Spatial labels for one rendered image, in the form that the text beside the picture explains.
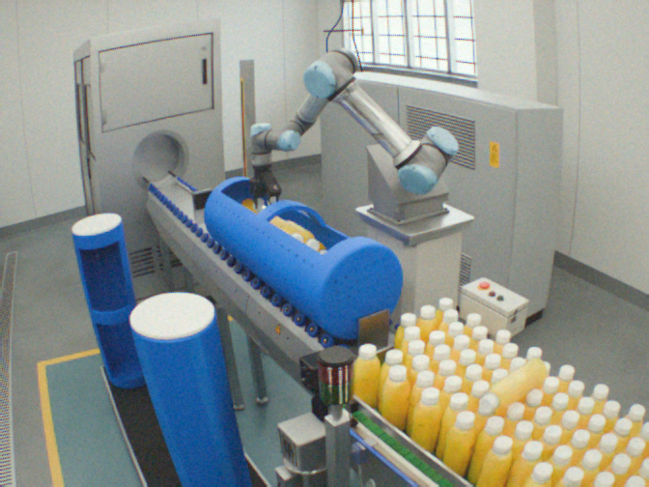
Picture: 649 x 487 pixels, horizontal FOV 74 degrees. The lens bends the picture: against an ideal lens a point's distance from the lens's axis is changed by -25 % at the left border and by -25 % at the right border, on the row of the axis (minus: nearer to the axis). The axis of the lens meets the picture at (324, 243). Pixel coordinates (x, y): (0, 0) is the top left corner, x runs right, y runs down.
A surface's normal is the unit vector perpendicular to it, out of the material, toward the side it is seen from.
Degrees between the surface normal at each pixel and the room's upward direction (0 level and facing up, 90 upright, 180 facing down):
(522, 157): 90
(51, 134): 90
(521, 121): 90
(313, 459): 90
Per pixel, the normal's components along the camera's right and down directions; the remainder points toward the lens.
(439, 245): 0.50, 0.31
